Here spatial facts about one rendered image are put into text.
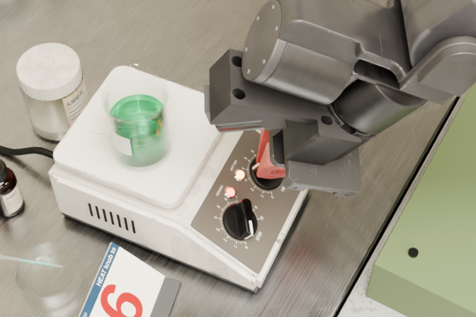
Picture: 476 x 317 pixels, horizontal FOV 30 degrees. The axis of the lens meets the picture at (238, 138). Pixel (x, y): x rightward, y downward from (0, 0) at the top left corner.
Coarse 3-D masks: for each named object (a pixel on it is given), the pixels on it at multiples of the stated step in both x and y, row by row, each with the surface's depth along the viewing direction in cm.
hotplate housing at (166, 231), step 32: (224, 160) 77; (64, 192) 77; (96, 192) 75; (192, 192) 74; (96, 224) 79; (128, 224) 76; (160, 224) 73; (288, 224) 78; (192, 256) 75; (224, 256) 74; (256, 288) 76
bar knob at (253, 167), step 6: (252, 162) 78; (258, 162) 77; (252, 168) 77; (252, 174) 77; (258, 180) 77; (264, 180) 77; (270, 180) 78; (276, 180) 78; (282, 180) 78; (264, 186) 77; (270, 186) 78; (276, 186) 78
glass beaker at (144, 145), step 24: (120, 72) 71; (144, 72) 71; (120, 96) 72; (168, 96) 69; (120, 120) 68; (144, 120) 68; (168, 120) 71; (120, 144) 71; (144, 144) 70; (168, 144) 73; (144, 168) 73
